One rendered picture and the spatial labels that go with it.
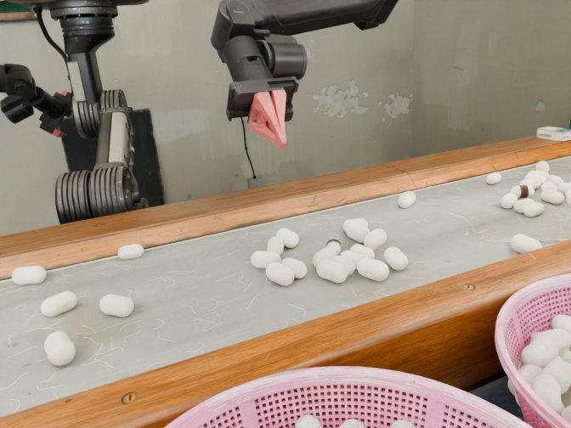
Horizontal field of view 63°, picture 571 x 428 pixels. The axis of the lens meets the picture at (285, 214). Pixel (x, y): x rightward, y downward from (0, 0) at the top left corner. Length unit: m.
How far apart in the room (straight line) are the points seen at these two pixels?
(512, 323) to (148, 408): 0.29
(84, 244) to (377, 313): 0.41
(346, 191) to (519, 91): 1.85
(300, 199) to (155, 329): 0.35
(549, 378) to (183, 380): 0.26
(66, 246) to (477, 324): 0.50
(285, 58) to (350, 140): 2.23
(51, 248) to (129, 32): 1.98
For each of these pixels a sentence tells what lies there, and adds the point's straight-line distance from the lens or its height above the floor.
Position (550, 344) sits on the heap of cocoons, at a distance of 0.44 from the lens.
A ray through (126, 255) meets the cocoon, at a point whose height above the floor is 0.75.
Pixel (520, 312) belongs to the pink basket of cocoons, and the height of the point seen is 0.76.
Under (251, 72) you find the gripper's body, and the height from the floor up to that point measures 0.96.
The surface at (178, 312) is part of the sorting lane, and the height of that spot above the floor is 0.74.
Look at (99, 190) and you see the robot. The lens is 0.91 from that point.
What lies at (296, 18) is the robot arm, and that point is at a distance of 0.86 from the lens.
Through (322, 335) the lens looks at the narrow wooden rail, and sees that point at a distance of 0.39.
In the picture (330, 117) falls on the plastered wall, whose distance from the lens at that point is 2.88.
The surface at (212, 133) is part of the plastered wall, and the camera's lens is 2.65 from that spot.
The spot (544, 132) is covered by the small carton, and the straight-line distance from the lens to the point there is 1.14.
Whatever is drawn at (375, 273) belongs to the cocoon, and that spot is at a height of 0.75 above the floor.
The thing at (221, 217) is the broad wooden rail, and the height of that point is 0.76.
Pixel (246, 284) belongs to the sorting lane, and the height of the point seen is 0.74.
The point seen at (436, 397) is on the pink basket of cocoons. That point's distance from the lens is 0.34.
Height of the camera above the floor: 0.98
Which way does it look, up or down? 19 degrees down
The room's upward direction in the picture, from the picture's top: 4 degrees counter-clockwise
